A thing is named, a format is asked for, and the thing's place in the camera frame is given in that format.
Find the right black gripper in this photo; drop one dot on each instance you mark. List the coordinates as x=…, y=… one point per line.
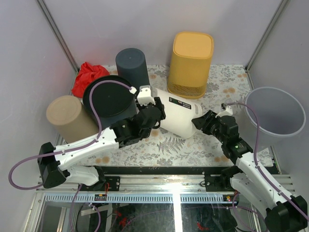
x=203, y=122

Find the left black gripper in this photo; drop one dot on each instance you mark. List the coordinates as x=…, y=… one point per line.
x=159, y=104

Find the cream white bin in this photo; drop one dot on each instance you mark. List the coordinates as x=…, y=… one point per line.
x=179, y=113

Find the slate blue tapered bin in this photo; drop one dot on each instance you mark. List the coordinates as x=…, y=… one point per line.
x=131, y=65

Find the large dark navy bin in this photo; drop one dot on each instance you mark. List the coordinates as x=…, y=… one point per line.
x=112, y=102

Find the yellow mesh basket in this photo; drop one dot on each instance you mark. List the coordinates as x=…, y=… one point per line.
x=190, y=64

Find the beige bin with black rim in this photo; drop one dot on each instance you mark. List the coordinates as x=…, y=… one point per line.
x=68, y=115

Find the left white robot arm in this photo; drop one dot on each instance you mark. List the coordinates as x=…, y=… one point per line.
x=57, y=164

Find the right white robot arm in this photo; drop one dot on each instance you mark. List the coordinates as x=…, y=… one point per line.
x=281, y=211

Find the floral patterned table mat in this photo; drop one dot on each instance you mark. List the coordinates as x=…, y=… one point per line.
x=226, y=83

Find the translucent grey bin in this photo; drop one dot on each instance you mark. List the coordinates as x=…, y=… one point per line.
x=280, y=116

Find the crumpled red cloth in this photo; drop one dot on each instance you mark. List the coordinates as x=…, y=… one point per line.
x=87, y=74

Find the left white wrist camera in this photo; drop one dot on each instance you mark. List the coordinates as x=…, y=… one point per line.
x=144, y=95

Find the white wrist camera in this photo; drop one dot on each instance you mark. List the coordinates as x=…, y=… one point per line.
x=144, y=95
x=227, y=111

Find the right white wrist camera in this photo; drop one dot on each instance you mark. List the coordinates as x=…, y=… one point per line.
x=227, y=111

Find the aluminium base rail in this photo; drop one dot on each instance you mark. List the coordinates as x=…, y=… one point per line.
x=143, y=189

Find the left aluminium frame post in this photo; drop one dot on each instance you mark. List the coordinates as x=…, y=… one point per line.
x=57, y=33

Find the aluminium frame post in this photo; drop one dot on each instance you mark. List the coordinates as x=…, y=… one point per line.
x=57, y=33
x=279, y=11

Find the right aluminium frame post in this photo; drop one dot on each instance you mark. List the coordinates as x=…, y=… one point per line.
x=279, y=11

